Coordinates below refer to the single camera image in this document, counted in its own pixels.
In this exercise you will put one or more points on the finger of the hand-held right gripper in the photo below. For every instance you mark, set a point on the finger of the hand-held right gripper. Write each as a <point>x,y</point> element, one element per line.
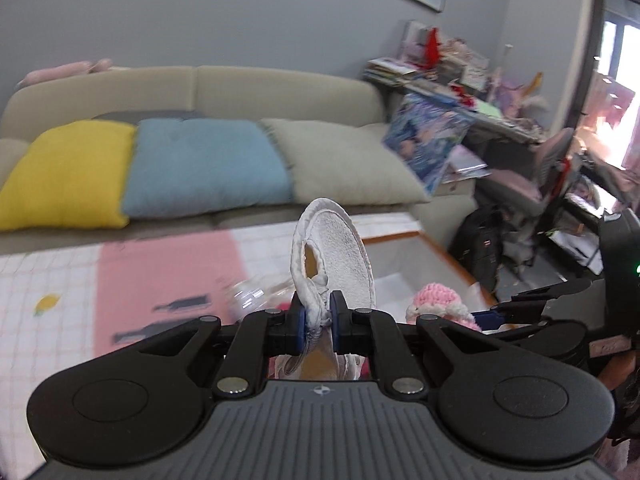
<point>492,319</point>
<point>550,292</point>

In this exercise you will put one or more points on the pink knitted hat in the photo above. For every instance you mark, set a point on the pink knitted hat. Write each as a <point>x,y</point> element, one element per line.
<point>435,300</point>

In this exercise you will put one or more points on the orange cardboard box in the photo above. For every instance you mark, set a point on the orange cardboard box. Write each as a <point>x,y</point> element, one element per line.
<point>400,270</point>

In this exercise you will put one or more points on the crinkled clear packets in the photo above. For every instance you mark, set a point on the crinkled clear packets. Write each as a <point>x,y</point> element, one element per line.
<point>250,297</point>

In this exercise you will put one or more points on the checked pink mat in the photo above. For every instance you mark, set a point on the checked pink mat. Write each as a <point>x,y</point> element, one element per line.
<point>150,280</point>

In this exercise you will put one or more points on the stack of books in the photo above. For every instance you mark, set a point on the stack of books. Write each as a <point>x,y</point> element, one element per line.
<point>400,67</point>

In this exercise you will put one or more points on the beige sofa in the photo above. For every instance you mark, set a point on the beige sofa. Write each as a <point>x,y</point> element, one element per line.
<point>280,90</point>

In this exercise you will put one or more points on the blue printed pillow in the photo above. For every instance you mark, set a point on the blue printed pillow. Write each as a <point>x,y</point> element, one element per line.
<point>425,140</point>

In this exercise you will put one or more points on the bright glass door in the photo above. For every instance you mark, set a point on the bright glass door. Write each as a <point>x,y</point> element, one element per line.
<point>625,85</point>

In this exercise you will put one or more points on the pink office chair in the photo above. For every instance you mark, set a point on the pink office chair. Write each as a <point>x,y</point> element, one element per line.
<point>515,185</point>

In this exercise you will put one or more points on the cluttered desk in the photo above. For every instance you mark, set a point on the cluttered desk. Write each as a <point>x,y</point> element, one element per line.
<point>500,125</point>

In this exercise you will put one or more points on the black backpack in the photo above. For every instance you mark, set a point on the black backpack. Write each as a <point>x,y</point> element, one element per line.
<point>480,245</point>

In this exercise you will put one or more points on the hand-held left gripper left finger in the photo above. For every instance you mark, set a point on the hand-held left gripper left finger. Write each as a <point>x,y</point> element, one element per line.
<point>299,327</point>

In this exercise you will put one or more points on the beige pillow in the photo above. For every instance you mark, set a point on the beige pillow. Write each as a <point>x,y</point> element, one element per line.
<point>345,160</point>

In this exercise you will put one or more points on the pink plastic folder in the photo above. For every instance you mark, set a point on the pink plastic folder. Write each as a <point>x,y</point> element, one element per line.
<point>465,167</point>

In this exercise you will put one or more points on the pink plush toy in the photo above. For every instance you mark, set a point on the pink plush toy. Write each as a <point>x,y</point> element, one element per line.
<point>55,71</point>

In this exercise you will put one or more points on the white slipper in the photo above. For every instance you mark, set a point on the white slipper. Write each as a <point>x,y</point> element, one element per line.
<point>340,245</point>

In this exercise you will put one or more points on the red hanging ornament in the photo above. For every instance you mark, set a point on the red hanging ornament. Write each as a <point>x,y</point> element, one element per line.
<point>432,45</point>

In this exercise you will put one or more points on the yellow pillow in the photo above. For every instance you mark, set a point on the yellow pillow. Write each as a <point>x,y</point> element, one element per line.
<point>65,175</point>

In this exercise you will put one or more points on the black metal rack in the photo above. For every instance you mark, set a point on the black metal rack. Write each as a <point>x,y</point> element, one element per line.
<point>580,240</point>

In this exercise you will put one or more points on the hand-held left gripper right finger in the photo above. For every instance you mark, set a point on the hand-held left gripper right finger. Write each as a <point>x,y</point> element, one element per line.
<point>337,327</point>

